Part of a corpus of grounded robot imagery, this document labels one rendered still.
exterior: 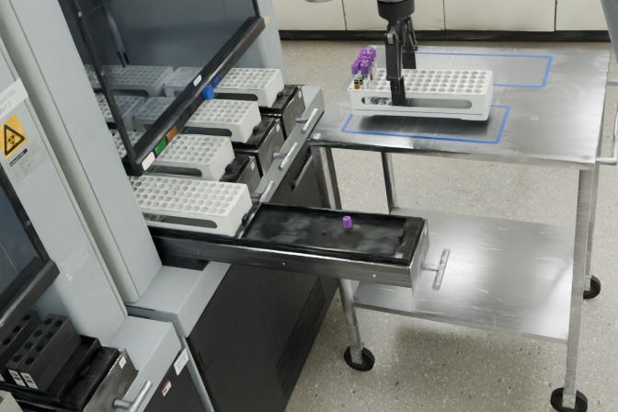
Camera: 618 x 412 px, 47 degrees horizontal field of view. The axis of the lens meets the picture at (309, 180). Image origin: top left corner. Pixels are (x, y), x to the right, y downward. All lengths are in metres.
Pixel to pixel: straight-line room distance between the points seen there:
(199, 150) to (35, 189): 0.50
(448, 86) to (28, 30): 0.83
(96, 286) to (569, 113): 1.01
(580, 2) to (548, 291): 1.86
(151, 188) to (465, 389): 1.06
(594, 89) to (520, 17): 1.91
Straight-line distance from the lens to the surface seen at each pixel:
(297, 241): 1.36
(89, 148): 1.28
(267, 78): 1.79
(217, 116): 1.69
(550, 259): 2.04
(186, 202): 1.43
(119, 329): 1.42
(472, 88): 1.53
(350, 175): 2.86
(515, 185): 2.74
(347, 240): 1.34
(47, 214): 1.21
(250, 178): 1.60
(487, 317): 1.89
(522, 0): 3.54
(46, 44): 1.20
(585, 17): 3.57
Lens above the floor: 1.69
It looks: 36 degrees down
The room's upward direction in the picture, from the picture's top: 12 degrees counter-clockwise
